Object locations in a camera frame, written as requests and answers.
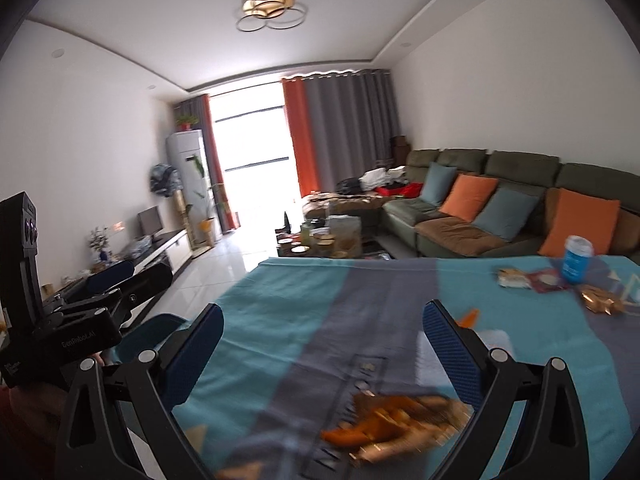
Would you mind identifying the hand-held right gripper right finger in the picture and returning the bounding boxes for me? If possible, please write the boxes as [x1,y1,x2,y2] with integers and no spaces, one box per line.
[423,299,592,480]

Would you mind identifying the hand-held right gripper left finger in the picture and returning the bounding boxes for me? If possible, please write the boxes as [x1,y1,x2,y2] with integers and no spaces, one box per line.
[67,303,225,480]

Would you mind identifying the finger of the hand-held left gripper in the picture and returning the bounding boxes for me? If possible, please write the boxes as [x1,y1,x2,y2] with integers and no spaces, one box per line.
[102,263,174,330]
[44,259,135,311]

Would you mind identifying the orange gold snack wrapper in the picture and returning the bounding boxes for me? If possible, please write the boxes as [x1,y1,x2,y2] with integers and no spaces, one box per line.
[320,392,474,462]

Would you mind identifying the person's left hand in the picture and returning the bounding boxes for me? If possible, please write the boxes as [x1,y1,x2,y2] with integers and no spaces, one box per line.
[0,354,107,457]

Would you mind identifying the small plant in blue vase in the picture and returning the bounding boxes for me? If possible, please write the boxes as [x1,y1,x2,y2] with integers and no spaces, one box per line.
[88,226,111,264]

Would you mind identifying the white tv cabinet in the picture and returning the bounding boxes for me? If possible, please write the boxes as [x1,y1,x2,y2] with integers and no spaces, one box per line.
[42,227,194,302]

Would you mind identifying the black monitor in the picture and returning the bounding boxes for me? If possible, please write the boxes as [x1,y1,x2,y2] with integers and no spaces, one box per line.
[137,206,164,241]

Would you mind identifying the beige snack wrapper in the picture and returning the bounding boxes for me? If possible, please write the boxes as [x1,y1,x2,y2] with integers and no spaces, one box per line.
[497,267,534,290]

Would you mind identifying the tall potted plant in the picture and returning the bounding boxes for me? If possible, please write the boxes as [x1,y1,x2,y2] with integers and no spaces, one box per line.
[192,154,227,247]

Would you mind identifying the covered standing fan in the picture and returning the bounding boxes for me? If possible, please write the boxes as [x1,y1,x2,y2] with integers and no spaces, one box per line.
[148,162,194,257]

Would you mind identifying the green sofa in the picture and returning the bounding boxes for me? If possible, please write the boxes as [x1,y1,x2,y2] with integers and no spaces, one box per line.
[305,147,640,261]

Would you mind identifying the white standing air conditioner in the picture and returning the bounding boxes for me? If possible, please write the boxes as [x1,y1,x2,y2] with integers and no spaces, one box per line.
[165,129,211,247]

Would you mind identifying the dark red snack wrapper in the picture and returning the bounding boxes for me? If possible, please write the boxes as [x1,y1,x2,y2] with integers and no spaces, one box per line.
[527,269,571,294]

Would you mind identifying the teal grey tablecloth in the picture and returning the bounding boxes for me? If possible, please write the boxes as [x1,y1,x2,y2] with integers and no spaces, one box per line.
[165,255,640,480]

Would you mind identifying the light blue cushion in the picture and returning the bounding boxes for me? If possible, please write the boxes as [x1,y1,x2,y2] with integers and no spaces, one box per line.
[421,162,459,206]
[472,187,541,242]

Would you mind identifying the grey red curtain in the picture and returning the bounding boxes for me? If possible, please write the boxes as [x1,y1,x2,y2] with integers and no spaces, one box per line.
[174,93,239,234]

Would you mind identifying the orange cushion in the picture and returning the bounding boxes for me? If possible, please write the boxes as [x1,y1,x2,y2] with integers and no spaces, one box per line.
[438,173,500,223]
[537,188,621,259]

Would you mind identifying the dark coffee table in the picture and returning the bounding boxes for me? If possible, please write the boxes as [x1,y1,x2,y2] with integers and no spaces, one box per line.
[274,214,387,260]

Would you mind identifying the blue paper cup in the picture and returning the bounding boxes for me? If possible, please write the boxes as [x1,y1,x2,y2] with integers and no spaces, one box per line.
[562,234,596,281]

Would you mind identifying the crumpled gold wrapper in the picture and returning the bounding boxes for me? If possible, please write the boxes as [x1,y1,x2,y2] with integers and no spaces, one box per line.
[579,283,629,317]

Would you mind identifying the pile of clothes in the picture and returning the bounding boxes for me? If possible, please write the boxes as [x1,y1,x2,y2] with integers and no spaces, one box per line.
[337,166,426,199]

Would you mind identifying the dark brown boxes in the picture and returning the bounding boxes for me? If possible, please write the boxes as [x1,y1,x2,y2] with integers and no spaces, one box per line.
[389,134,412,171]

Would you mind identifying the orange curtain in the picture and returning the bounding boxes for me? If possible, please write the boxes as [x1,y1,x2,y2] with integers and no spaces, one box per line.
[282,77,322,199]

